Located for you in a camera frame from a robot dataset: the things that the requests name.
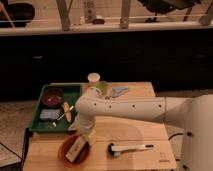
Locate grey folded cloth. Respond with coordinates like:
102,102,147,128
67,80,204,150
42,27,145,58
110,87,129,98

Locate metal spoon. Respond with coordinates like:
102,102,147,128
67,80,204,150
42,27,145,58
52,106,74,127

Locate white paper cup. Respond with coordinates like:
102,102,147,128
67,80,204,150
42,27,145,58
87,73,100,87

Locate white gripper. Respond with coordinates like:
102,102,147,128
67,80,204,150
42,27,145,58
77,122,96,146

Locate black and white brush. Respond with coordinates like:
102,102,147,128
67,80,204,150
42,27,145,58
108,143,154,157

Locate dark red bowl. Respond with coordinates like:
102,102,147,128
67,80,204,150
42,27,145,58
41,88,64,108

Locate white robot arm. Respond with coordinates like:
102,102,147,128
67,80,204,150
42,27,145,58
75,87,213,171

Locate wooden spatula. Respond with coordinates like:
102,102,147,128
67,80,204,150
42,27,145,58
63,102,72,123

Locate grey sponge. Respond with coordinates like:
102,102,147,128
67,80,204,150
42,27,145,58
40,109,60,120

